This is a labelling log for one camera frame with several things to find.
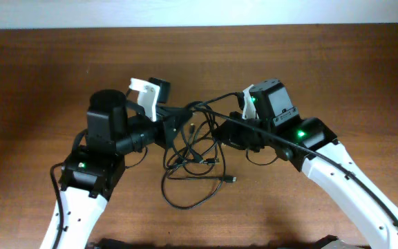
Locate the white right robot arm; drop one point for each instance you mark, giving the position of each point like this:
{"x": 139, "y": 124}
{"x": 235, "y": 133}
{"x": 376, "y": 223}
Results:
{"x": 267, "y": 118}

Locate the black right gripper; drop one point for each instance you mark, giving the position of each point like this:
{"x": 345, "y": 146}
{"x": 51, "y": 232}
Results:
{"x": 229, "y": 131}

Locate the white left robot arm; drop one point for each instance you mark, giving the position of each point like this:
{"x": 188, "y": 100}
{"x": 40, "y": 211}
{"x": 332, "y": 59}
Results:
{"x": 85, "y": 180}

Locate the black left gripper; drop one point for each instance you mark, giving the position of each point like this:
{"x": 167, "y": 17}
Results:
{"x": 168, "y": 127}

